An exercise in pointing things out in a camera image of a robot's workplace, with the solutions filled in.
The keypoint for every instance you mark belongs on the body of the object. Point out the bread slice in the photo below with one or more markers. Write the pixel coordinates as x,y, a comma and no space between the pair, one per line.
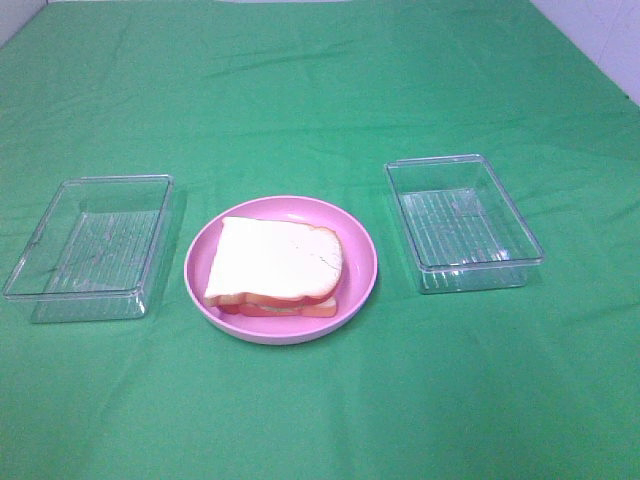
274,263
327,308

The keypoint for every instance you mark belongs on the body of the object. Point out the green lettuce leaf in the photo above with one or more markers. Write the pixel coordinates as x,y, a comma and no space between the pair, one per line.
253,309

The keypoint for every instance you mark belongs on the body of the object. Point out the pink round plate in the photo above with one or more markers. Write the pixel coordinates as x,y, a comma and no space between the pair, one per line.
353,290

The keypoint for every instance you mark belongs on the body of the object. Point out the right clear plastic container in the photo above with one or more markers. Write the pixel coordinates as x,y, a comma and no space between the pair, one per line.
462,230

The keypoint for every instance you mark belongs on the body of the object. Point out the clear plastic container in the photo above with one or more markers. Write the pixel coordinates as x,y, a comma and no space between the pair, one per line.
462,230
96,252

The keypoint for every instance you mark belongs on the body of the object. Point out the green tablecloth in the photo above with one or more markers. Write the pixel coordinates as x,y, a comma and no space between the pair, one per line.
238,101

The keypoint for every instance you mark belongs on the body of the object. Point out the left clear plastic container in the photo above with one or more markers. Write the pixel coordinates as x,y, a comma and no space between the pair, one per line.
96,252

